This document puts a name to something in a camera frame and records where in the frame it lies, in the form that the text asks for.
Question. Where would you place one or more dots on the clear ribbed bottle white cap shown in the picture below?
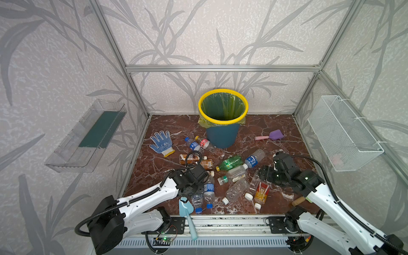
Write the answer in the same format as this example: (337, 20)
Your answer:
(235, 191)

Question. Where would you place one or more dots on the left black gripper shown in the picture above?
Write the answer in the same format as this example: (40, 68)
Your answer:
(197, 178)

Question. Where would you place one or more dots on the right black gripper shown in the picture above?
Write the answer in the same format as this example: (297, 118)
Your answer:
(270, 173)

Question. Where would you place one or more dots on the top brown coffee bottle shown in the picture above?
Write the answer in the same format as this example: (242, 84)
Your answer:
(191, 159)

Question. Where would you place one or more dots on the blue-cap water bottle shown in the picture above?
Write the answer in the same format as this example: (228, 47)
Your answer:
(198, 201)
(209, 192)

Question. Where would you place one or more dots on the small circuit board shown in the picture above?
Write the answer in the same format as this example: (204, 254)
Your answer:
(163, 241)

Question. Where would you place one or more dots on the red label bottle yellow cap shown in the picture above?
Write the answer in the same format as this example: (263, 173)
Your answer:
(205, 143)

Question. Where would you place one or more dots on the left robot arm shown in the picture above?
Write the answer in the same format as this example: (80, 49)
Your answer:
(133, 205)

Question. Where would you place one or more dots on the yellow-green bin liner bag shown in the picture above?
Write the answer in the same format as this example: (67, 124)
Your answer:
(222, 107)

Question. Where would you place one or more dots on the Pepsi bottle blue cap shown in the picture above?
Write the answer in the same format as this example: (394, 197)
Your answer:
(193, 145)

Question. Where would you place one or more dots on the clear acrylic wall shelf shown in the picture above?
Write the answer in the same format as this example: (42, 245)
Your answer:
(84, 146)

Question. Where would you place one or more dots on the teal bin with yellow rim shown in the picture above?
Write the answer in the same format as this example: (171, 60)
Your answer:
(223, 136)

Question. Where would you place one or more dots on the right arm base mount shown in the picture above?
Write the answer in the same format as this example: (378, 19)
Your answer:
(282, 225)

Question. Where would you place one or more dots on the light blue plastic trowel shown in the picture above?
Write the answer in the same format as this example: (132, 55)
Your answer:
(185, 209)

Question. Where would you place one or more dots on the middle brown coffee bottle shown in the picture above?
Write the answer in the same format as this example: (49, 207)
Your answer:
(206, 164)

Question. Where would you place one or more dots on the blue label water bottle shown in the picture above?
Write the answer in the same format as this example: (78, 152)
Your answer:
(254, 158)

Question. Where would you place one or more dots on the clear grape juice bottle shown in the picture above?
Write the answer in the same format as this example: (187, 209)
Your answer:
(253, 186)

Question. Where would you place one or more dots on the white wire mesh basket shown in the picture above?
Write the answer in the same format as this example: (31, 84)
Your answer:
(347, 142)

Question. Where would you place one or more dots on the clear square bottle green-white cap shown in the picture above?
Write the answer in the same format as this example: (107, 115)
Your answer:
(233, 175)

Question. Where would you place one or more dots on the blue dotted work glove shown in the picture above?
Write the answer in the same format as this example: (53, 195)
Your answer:
(162, 143)

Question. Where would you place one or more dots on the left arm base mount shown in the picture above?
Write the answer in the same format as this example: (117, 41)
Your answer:
(173, 225)

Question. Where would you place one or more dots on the aluminium front rail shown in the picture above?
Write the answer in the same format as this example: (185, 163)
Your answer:
(229, 226)

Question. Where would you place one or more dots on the green Sprite bottle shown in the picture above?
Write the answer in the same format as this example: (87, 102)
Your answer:
(230, 163)

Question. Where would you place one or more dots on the orange red juice bottle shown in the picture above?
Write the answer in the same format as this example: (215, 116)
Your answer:
(261, 194)

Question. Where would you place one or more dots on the wooden handle tool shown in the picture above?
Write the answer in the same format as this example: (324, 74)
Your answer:
(298, 201)

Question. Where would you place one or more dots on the purple pink toy scoop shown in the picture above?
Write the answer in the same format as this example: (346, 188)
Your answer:
(274, 135)

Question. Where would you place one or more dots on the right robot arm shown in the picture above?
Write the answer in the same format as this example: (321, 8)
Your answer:
(336, 224)

